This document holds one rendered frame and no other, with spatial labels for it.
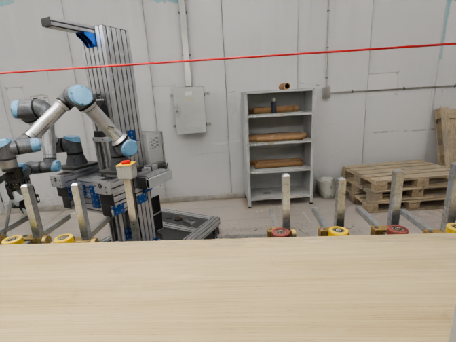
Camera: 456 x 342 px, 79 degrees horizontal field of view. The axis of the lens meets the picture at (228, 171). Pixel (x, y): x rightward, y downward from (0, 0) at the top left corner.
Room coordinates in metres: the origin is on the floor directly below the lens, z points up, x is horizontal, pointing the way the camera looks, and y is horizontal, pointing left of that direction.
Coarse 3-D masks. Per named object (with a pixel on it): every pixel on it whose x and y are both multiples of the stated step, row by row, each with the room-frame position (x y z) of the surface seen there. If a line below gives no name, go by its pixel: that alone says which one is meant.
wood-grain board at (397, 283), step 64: (0, 256) 1.05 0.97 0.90; (64, 256) 1.02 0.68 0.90; (128, 256) 0.99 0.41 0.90; (192, 256) 0.96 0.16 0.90; (256, 256) 0.94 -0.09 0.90; (320, 256) 0.92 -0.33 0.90; (384, 256) 0.89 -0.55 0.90; (448, 256) 0.87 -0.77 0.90; (0, 320) 0.68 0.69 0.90; (64, 320) 0.67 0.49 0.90; (128, 320) 0.65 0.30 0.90; (192, 320) 0.64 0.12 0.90; (256, 320) 0.63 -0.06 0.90; (320, 320) 0.62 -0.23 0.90; (384, 320) 0.60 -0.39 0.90; (448, 320) 0.59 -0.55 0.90
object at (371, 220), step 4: (356, 208) 1.48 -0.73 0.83; (360, 208) 1.45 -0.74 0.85; (360, 212) 1.42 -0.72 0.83; (364, 212) 1.40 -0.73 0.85; (364, 216) 1.37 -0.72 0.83; (368, 216) 1.34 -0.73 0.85; (372, 216) 1.34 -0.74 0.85; (368, 220) 1.32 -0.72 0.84; (372, 220) 1.30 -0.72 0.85; (376, 220) 1.30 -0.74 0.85; (372, 224) 1.28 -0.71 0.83; (376, 224) 1.26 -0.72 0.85; (380, 224) 1.25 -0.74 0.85; (384, 232) 1.17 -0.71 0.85
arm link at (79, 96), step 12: (72, 96) 1.62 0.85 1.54; (84, 96) 1.66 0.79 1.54; (84, 108) 1.67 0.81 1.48; (96, 108) 1.72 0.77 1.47; (96, 120) 1.72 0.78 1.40; (108, 120) 1.76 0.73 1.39; (108, 132) 1.76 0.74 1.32; (120, 132) 1.82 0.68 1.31; (120, 144) 1.79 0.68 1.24; (132, 144) 1.83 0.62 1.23
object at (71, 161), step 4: (80, 152) 2.18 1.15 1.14; (68, 156) 2.15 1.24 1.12; (72, 156) 2.14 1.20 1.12; (76, 156) 2.15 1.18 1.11; (80, 156) 2.17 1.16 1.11; (84, 156) 2.22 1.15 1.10; (68, 160) 2.14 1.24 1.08; (72, 160) 2.13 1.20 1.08; (76, 160) 2.14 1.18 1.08; (80, 160) 2.15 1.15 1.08; (84, 160) 2.18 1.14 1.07; (68, 164) 2.13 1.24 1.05; (72, 164) 2.12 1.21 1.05; (76, 164) 2.13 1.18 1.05; (80, 164) 2.14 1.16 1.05
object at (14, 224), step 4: (24, 216) 1.58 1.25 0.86; (16, 220) 1.53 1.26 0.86; (20, 220) 1.54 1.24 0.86; (24, 220) 1.57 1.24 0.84; (12, 224) 1.48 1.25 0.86; (16, 224) 1.50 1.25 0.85; (20, 224) 1.53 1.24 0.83; (0, 228) 1.43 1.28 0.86; (4, 228) 1.42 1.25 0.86; (8, 228) 1.45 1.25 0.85; (12, 228) 1.47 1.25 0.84; (0, 232) 1.39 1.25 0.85
